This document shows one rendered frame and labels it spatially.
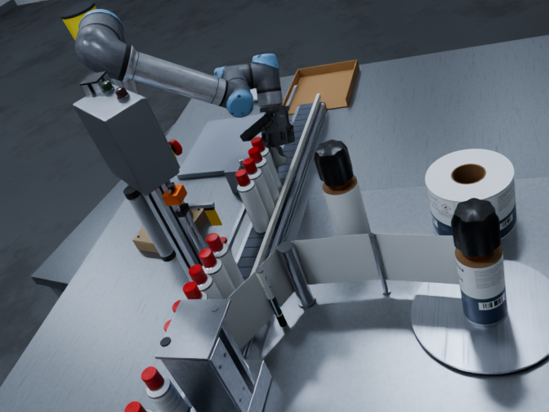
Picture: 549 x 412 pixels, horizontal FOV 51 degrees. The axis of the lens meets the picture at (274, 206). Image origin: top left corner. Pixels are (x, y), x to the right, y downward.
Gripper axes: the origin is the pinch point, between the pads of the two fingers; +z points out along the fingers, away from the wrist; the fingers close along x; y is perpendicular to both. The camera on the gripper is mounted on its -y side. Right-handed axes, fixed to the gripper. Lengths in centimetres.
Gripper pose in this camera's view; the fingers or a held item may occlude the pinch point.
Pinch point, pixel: (273, 172)
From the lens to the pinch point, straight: 178.2
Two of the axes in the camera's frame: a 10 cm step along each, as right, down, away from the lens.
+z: 1.3, 9.8, 1.6
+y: 9.3, -0.6, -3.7
